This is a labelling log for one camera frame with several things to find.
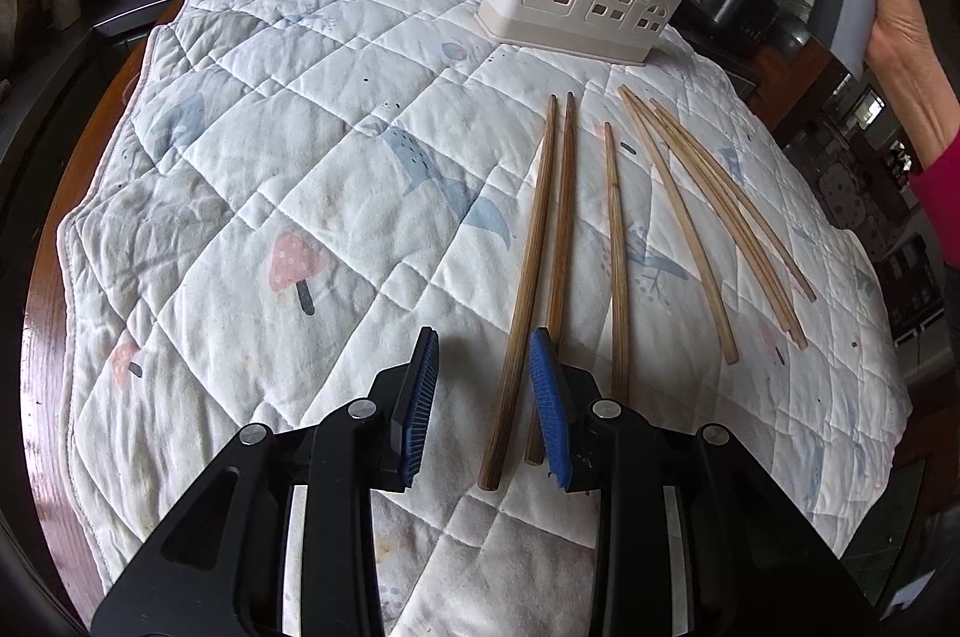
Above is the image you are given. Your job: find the light thin bamboo chopstick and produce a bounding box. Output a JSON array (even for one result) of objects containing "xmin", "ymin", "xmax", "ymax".
[
  {"xmin": 626, "ymin": 89, "xmax": 790, "ymax": 339},
  {"xmin": 617, "ymin": 85, "xmax": 741, "ymax": 368},
  {"xmin": 649, "ymin": 97, "xmax": 818, "ymax": 304},
  {"xmin": 637, "ymin": 98, "xmax": 809, "ymax": 351}
]

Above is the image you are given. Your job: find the black rice cooker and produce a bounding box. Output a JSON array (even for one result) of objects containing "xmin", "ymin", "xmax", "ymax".
[{"xmin": 686, "ymin": 0, "xmax": 781, "ymax": 56}]

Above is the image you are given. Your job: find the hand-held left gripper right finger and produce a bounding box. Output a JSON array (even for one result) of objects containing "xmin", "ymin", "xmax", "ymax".
[{"xmin": 527, "ymin": 329, "xmax": 878, "ymax": 637}]

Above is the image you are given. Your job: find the person's right forearm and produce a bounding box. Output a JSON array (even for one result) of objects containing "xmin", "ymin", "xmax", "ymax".
[{"xmin": 909, "ymin": 125, "xmax": 960, "ymax": 278}]

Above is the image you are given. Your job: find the person's right hand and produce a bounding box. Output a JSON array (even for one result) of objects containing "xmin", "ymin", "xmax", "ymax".
[{"xmin": 782, "ymin": 0, "xmax": 960, "ymax": 174}]

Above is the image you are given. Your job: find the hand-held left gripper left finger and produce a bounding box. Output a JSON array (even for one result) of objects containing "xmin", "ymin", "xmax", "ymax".
[{"xmin": 90, "ymin": 328, "xmax": 440, "ymax": 637}]

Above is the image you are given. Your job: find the dark brown wooden chopstick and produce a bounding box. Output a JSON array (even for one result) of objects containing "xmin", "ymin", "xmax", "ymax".
[
  {"xmin": 478, "ymin": 94, "xmax": 560, "ymax": 492},
  {"xmin": 525, "ymin": 92, "xmax": 580, "ymax": 465},
  {"xmin": 602, "ymin": 121, "xmax": 631, "ymax": 409}
]

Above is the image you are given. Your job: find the white quilted printed blanket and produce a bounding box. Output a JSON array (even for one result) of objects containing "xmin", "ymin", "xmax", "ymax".
[{"xmin": 56, "ymin": 0, "xmax": 912, "ymax": 637}]

